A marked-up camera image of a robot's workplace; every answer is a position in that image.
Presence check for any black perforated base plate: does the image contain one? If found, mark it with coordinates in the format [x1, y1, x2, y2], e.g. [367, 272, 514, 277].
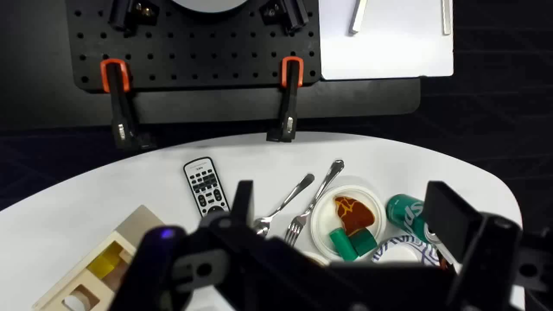
[65, 0, 322, 94]

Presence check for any black mounting platform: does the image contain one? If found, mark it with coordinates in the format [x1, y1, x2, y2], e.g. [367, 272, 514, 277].
[132, 79, 423, 127]

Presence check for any green toy cube block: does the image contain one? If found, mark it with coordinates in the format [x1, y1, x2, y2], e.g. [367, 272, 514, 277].
[350, 229, 378, 257]

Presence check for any silver spoon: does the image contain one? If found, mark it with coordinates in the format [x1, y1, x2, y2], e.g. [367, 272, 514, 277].
[252, 172, 316, 239]

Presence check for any green toy cylinder block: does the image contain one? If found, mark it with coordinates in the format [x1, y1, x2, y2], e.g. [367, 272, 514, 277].
[328, 227, 359, 263]

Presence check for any white round plate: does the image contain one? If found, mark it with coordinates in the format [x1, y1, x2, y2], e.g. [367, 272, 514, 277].
[307, 184, 386, 260]

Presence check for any blue patterned paper plate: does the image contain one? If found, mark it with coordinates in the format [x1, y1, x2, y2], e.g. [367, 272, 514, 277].
[367, 234, 445, 269]

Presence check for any brown toy food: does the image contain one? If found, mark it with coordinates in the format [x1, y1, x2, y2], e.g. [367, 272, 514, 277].
[333, 196, 376, 234]

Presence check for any black base bracket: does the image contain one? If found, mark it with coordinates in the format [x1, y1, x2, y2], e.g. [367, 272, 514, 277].
[257, 0, 312, 35]
[106, 0, 160, 32]

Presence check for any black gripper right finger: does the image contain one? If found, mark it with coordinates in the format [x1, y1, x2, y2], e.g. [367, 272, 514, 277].
[423, 181, 483, 269]

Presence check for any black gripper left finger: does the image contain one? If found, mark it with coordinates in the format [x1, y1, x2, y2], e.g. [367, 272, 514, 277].
[227, 181, 255, 232]

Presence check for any green soda can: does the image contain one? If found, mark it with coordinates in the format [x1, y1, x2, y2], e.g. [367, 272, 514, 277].
[383, 194, 431, 244]

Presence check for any silver fork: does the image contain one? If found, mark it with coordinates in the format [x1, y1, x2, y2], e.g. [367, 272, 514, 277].
[283, 158, 345, 248]

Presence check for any orange and black clamp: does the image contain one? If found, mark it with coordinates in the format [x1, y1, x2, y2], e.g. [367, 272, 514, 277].
[264, 56, 305, 144]
[98, 58, 155, 153]

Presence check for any white marker pen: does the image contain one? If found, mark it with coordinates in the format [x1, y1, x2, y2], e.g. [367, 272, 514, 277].
[348, 0, 367, 37]
[438, 0, 454, 39]

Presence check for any grey remote control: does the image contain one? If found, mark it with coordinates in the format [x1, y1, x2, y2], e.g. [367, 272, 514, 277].
[181, 156, 231, 220]

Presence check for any wooden shape sorter box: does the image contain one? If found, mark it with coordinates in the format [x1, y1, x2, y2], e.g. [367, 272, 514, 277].
[30, 205, 169, 311]

